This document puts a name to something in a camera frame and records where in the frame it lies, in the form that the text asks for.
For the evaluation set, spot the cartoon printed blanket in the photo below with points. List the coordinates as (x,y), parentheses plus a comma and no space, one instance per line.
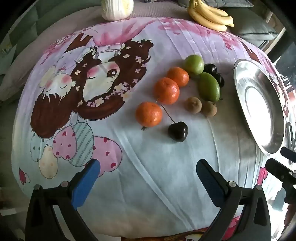
(148,173)

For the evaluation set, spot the yellow banana bunch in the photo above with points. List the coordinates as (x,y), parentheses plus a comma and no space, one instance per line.
(208,20)

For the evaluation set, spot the napa cabbage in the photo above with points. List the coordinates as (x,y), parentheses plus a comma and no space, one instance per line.
(115,10)

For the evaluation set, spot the grey green pillow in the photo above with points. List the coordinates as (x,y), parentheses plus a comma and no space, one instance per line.
(252,27)

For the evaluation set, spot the oblong green jujube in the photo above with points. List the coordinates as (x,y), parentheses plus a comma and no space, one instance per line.
(209,87)

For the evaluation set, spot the round metal plate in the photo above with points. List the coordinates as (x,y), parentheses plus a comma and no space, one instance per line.
(259,109)

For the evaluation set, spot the dark cherry with long stem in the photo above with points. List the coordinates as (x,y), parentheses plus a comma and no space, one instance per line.
(177,132)

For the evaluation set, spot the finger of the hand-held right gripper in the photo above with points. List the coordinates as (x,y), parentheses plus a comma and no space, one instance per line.
(288,153)
(277,168)

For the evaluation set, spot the green quilted sofa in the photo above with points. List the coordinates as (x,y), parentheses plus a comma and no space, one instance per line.
(46,20)

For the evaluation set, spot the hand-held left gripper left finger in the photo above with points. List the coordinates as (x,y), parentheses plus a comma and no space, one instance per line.
(85,185)

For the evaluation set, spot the round green jujube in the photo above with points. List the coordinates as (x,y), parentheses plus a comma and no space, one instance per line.
(194,64)

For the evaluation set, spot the brown longan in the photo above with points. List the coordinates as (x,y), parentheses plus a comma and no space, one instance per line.
(209,109)
(193,104)

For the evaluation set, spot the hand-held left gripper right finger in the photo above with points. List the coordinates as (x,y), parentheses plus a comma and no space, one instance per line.
(209,183)

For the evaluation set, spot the small orange tangerine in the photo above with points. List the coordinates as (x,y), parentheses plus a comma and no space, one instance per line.
(177,76)

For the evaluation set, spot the mauve bed sheet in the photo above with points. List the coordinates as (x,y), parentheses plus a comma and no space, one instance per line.
(157,9)

